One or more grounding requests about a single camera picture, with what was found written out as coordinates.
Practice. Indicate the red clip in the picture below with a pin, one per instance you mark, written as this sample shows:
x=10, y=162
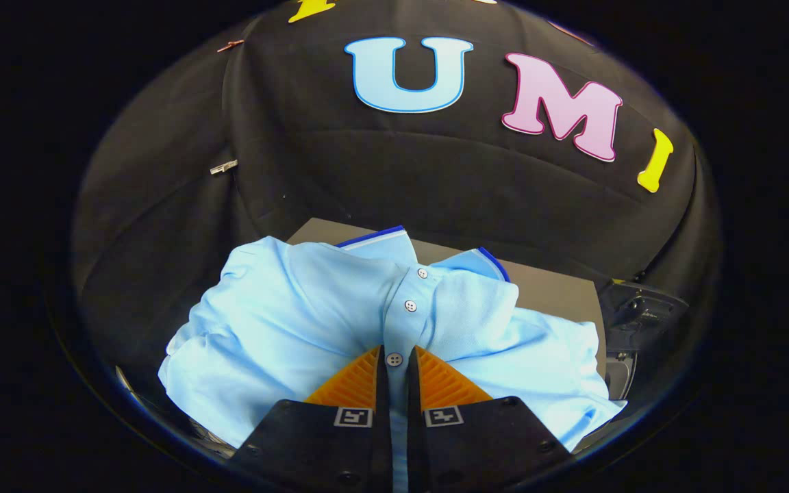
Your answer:
x=230, y=46

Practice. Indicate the silver clip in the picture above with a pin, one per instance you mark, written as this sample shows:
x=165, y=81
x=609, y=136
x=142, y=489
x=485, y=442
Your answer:
x=223, y=166

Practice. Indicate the grey cabinet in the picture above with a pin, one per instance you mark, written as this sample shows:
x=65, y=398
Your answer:
x=552, y=287

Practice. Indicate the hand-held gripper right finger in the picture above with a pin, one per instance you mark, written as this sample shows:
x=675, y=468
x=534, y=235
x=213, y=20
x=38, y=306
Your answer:
x=414, y=424

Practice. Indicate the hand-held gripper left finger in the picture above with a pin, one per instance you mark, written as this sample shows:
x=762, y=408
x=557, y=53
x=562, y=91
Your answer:
x=383, y=424

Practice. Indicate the dark glass washing machine lid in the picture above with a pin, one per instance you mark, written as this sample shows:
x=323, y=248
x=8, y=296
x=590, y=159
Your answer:
x=644, y=311

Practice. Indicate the light blue polo shirt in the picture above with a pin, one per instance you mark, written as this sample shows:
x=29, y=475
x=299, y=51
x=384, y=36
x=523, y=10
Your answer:
x=285, y=322

